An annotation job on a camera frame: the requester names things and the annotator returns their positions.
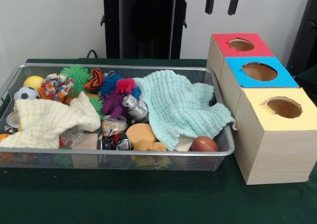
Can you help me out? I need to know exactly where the yellow ball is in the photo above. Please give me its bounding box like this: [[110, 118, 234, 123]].
[[23, 75, 45, 91]]

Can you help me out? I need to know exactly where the mint green waffle cloth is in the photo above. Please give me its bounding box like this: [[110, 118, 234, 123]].
[[133, 69, 236, 152]]

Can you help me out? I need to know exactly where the black and white soccer ball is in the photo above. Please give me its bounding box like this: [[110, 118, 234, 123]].
[[13, 86, 41, 101]]

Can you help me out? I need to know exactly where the cream waffle cloth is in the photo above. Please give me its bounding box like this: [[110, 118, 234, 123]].
[[0, 91, 102, 150]]

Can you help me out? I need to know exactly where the multicoloured patterned cloth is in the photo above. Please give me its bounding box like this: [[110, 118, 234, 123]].
[[38, 72, 75, 101]]

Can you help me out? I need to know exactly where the wooden box with three holes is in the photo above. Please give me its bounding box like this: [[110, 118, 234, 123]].
[[206, 32, 317, 185]]

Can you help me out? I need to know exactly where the brown toy football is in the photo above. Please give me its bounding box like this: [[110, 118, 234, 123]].
[[190, 135, 220, 152]]

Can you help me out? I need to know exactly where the silver toy robot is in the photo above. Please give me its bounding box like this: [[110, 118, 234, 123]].
[[121, 94, 149, 123]]

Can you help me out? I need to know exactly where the black upright panel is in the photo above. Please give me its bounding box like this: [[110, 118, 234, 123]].
[[287, 0, 317, 72]]

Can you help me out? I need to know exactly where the blue spiky ball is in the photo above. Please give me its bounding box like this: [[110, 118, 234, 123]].
[[99, 74, 123, 96]]

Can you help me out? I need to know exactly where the dark green table cloth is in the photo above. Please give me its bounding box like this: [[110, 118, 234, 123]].
[[294, 65, 317, 91], [0, 57, 317, 224]]

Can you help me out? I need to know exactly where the large green spiky ball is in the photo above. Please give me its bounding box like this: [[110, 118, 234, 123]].
[[60, 64, 92, 97]]

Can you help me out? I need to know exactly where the shallow wire mesh bin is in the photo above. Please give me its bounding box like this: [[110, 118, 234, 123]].
[[0, 62, 235, 172]]

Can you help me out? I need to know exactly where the orange tiger plush toy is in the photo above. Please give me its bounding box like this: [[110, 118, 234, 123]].
[[83, 68, 104, 91]]

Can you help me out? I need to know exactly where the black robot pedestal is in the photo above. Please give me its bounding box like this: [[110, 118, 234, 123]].
[[95, 0, 200, 60]]

